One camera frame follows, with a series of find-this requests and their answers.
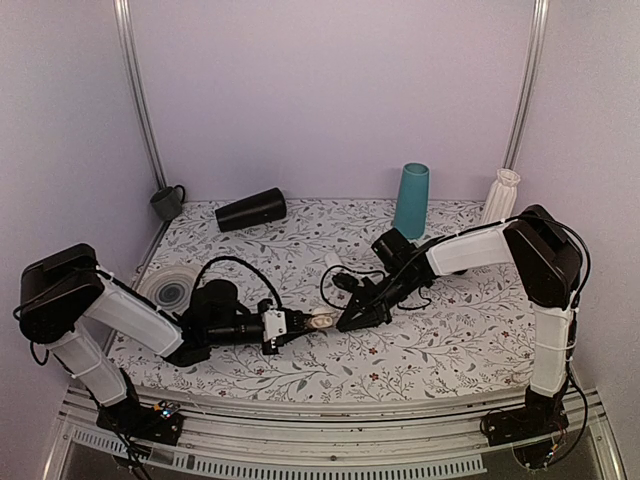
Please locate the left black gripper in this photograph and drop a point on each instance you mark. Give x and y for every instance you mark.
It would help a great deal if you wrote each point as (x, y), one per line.
(284, 339)

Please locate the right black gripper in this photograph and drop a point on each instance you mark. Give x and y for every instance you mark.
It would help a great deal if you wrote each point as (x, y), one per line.
(372, 303)

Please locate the cream earbud charging case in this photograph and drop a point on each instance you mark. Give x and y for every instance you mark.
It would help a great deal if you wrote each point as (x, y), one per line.
(321, 318)

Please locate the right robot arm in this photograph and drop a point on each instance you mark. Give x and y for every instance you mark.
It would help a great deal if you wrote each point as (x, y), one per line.
(487, 308)

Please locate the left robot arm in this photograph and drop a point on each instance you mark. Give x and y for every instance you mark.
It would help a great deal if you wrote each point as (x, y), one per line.
(60, 290)

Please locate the white oval charging case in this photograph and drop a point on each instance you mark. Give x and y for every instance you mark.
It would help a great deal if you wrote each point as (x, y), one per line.
(331, 259)

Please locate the teal plastic cup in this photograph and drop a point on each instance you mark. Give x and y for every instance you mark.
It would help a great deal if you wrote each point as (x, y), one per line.
(412, 201)

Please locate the white spiral plate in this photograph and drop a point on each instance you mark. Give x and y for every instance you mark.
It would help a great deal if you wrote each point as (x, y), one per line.
(170, 287)

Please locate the grey mug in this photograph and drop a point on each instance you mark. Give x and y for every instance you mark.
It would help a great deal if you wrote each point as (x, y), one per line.
(167, 203)

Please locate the white pleated vase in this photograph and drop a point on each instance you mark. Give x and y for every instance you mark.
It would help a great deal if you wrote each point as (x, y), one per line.
(501, 197)

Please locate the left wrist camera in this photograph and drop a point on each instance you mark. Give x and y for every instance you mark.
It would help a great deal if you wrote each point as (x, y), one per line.
(274, 323)

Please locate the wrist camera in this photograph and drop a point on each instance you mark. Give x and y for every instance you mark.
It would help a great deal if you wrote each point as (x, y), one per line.
(274, 323)
(351, 280)

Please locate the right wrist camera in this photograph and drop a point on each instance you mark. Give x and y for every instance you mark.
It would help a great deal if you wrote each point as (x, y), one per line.
(351, 280)

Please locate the front aluminium rail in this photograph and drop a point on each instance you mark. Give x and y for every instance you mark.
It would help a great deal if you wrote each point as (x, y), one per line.
(419, 439)

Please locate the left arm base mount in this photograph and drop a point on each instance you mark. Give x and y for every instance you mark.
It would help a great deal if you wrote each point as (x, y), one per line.
(161, 423)

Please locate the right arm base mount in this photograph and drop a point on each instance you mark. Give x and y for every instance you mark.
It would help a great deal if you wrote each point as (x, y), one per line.
(538, 416)

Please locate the right aluminium frame post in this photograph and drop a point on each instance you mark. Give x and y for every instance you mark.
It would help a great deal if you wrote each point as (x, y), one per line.
(532, 63)

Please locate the aluminium frame post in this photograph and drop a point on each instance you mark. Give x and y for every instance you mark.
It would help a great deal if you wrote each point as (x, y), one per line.
(532, 63)
(124, 25)

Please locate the left aluminium frame post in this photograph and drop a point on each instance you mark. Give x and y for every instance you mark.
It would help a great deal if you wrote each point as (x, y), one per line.
(124, 25)

